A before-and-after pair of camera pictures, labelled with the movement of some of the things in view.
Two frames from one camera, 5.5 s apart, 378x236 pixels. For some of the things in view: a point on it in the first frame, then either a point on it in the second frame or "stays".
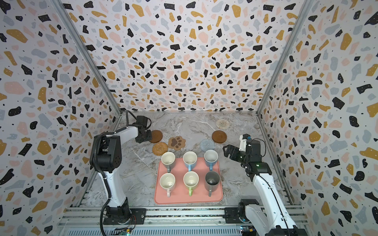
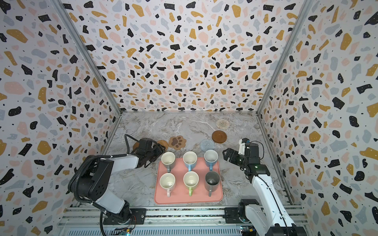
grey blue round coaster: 206,144 stays
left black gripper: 148,137 → 158,150
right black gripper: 233,152 stays
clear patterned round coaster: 222,124 stays
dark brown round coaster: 157,135 → 136,145
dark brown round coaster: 219,136 stays
